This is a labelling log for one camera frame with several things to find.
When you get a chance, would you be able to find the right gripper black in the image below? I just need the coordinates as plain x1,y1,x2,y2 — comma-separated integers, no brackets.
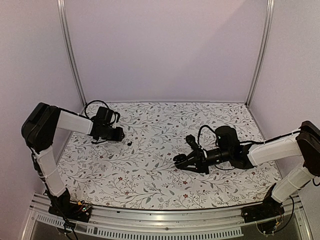
179,148,232,176

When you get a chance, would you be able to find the black earbud charging case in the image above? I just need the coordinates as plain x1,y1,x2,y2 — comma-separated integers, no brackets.
173,154,187,166

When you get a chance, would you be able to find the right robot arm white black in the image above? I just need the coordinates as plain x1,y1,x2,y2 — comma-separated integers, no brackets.
173,120,320,218

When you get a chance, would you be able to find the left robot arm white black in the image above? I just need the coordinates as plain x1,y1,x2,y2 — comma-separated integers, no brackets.
21,102,125,198

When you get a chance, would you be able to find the floral patterned table mat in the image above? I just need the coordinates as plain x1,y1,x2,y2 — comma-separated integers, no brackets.
58,102,281,210

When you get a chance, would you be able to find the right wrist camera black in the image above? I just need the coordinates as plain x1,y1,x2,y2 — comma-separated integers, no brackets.
185,134,200,151

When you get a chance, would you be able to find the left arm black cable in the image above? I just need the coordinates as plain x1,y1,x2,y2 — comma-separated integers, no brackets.
83,99,121,123

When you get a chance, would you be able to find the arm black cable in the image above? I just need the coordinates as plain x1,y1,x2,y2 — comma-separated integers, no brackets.
197,124,221,148
83,99,121,123

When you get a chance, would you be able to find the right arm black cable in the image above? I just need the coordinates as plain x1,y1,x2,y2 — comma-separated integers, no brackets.
197,124,221,148

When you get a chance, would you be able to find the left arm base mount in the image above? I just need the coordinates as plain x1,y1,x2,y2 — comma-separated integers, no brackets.
48,198,92,223

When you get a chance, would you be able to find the aluminium front rail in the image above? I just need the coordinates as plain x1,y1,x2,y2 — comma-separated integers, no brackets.
21,193,314,240

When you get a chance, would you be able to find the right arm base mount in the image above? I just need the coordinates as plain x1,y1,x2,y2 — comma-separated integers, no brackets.
241,197,285,223

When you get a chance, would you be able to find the left aluminium corner post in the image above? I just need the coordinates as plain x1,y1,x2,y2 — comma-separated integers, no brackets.
56,0,87,107

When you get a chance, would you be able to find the aluminium corner post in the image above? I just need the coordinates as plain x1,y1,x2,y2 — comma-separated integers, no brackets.
56,0,87,107
245,0,275,108

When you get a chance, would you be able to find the right aluminium corner post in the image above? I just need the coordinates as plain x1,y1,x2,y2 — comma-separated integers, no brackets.
245,0,275,108

